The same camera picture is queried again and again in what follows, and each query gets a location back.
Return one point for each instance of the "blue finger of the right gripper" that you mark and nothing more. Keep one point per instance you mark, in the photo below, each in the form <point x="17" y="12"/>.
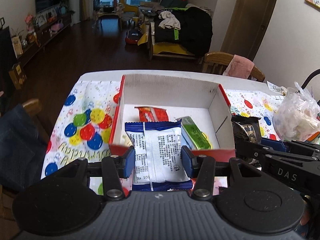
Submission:
<point x="275" y="144"/>

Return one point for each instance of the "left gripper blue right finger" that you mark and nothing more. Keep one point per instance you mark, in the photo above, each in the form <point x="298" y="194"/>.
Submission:
<point x="189" y="162"/>

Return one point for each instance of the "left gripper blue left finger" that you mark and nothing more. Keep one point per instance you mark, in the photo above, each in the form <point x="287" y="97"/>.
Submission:
<point x="127" y="163"/>

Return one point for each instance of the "green biscuit packet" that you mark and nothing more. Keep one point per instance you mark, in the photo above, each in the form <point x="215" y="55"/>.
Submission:
<point x="192" y="136"/>

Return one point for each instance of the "blue white snack packet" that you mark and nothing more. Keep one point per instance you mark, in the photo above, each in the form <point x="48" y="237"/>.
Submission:
<point x="158" y="161"/>

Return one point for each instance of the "black snack packet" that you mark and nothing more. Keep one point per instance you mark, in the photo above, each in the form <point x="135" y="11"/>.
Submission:
<point x="245" y="129"/>

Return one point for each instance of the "red snack bag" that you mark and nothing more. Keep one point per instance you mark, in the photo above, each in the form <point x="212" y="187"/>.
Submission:
<point x="152" y="114"/>

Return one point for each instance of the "cream yellow snack packet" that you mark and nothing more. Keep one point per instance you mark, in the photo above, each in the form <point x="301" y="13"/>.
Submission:
<point x="125" y="141"/>

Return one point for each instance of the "clear plastic bag of snacks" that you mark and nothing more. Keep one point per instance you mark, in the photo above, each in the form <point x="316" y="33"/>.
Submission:
<point x="297" y="115"/>

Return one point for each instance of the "balloon birthday tablecloth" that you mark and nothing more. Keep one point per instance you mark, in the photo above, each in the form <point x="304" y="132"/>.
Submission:
<point x="83" y="127"/>

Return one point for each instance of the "red cardboard shoe box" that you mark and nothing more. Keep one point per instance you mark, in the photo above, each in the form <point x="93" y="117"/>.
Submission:
<point x="204" y="101"/>

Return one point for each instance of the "grey desk lamp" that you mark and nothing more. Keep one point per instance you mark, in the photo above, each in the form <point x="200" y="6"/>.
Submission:
<point x="309" y="78"/>

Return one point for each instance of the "pink cloth on chair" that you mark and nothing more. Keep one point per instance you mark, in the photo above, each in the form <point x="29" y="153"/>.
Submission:
<point x="239" y="67"/>

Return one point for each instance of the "wooden chair with pink cloth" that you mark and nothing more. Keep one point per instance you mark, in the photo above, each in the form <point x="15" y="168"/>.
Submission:
<point x="226" y="64"/>

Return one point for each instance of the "dark blue jeans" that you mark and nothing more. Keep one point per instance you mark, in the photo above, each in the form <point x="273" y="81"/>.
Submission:
<point x="22" y="150"/>

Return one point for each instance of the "wooden chair with jeans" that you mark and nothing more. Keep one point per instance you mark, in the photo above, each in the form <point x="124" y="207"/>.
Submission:
<point x="34" y="109"/>

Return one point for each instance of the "red toy car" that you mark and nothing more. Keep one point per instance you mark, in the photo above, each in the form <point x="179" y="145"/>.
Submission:
<point x="133" y="36"/>

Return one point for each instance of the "dark sofa with clothes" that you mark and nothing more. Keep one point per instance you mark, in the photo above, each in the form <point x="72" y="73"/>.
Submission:
<point x="192" y="40"/>

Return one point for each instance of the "white garment on sofa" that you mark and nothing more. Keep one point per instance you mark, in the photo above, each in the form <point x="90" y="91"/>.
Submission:
<point x="169" y="21"/>

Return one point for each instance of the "brown paper bag on floor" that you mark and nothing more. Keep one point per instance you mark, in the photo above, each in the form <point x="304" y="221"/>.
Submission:
<point x="17" y="76"/>

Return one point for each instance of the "dark wooden tv cabinet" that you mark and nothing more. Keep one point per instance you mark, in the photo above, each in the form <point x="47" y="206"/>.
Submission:
<point x="43" y="36"/>

